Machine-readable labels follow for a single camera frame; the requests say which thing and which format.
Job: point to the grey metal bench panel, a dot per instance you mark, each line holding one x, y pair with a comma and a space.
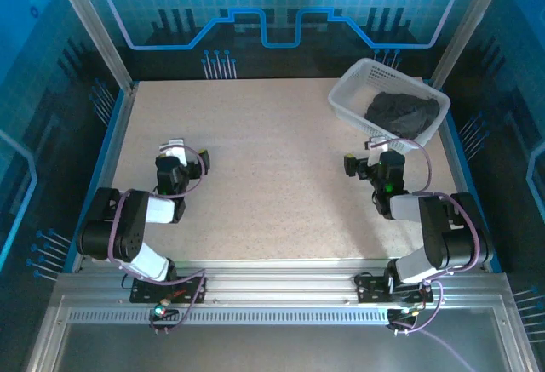
277, 350

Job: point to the dark grey t-shirt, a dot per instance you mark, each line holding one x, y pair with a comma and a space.
400, 112

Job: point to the aluminium mounting rail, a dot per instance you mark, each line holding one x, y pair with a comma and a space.
277, 282

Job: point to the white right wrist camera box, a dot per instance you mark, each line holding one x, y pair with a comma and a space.
376, 143

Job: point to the aluminium frame post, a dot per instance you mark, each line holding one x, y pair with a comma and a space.
93, 27
468, 23

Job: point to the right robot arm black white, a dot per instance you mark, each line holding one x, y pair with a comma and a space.
447, 236

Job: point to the white plastic basket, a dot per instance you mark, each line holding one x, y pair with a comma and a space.
357, 87

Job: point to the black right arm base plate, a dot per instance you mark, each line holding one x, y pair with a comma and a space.
370, 289

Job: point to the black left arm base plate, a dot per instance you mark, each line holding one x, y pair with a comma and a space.
145, 293

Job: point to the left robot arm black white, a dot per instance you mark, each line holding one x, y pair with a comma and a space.
127, 227

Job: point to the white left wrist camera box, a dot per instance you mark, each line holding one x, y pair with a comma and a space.
172, 150

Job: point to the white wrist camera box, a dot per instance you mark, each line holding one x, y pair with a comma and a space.
376, 143
172, 150

